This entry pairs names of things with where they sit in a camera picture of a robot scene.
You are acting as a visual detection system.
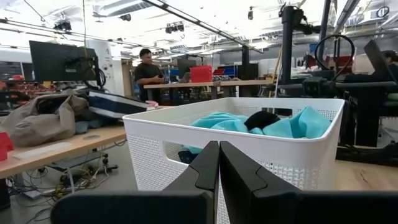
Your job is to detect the teal garment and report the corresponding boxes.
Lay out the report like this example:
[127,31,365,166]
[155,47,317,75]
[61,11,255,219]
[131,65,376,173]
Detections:
[182,106,333,156]

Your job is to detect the white pillar with logo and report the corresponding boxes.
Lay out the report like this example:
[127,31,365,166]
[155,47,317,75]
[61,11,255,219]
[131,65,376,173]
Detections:
[85,39,116,94]

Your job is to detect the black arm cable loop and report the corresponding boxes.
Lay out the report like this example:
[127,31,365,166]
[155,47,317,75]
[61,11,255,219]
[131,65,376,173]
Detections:
[313,33,356,73]

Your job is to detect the black vertical post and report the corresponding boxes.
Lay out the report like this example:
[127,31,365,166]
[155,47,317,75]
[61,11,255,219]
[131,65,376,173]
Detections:
[279,5,304,85]

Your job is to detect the black ceiling camera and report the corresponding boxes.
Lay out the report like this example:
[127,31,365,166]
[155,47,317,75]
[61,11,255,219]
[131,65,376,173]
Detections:
[164,22,185,34]
[53,20,72,32]

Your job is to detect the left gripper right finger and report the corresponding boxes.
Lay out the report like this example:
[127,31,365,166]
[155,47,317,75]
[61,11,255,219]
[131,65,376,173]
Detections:
[219,140,398,224]

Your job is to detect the black monitor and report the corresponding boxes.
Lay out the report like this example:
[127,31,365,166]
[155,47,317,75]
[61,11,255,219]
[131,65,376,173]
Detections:
[29,40,100,83]

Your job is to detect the red storage bin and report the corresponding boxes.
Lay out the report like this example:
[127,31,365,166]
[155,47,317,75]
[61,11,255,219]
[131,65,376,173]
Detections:
[189,64,213,83]

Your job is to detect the dark striped sock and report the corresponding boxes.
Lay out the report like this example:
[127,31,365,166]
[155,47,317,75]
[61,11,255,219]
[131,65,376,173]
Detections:
[244,111,280,131]

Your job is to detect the background wooden table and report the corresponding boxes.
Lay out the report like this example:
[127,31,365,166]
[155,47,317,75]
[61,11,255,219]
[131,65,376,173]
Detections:
[143,79,274,99]

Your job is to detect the person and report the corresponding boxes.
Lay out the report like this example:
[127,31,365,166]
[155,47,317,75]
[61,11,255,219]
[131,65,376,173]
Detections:
[382,49,398,82]
[133,48,165,103]

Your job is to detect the tangled floor cables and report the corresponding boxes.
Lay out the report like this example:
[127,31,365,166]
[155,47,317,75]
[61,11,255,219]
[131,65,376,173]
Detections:
[9,149,119,212]

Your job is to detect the beige bag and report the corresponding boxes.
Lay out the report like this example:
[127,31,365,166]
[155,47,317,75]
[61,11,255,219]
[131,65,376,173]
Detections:
[0,92,90,147]

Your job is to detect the wooden desk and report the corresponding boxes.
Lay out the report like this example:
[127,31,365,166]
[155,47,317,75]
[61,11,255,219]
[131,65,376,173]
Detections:
[0,105,175,212]

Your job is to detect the white perforated plastic basket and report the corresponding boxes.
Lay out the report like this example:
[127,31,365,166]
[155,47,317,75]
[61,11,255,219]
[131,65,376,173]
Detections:
[123,96,346,224]

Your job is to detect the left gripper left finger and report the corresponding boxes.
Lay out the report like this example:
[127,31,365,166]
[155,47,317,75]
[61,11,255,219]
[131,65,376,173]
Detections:
[50,140,220,224]

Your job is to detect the navy dotted shirt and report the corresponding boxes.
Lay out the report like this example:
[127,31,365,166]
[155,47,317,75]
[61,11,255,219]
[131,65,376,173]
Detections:
[177,149,199,165]

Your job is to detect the navy white striped bag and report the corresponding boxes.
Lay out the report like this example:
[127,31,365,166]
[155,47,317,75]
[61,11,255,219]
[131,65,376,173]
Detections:
[88,90,150,119]

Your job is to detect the red box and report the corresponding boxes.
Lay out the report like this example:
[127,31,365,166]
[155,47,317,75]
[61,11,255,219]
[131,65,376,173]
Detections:
[0,131,15,162]

